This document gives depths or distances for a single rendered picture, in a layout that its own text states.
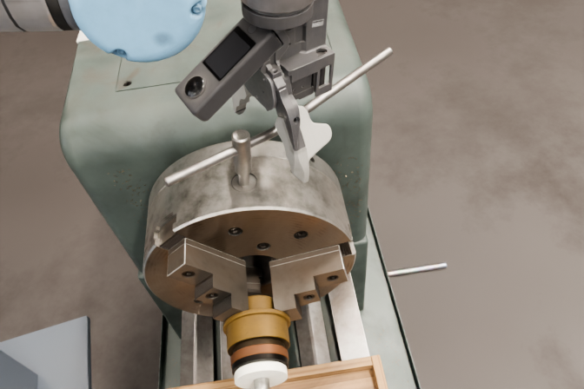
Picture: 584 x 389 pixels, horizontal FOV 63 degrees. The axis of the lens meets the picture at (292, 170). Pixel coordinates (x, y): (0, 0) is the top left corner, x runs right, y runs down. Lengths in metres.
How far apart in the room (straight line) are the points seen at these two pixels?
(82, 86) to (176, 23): 0.56
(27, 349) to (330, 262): 0.75
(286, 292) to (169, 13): 0.47
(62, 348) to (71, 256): 1.15
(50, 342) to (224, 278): 0.61
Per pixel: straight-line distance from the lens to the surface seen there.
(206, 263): 0.65
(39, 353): 1.20
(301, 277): 0.68
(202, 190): 0.64
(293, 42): 0.51
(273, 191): 0.62
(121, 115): 0.76
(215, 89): 0.48
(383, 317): 1.28
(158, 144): 0.74
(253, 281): 0.77
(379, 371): 0.85
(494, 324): 1.94
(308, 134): 0.54
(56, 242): 2.37
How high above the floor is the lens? 1.71
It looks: 49 degrees down
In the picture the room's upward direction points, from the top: 8 degrees counter-clockwise
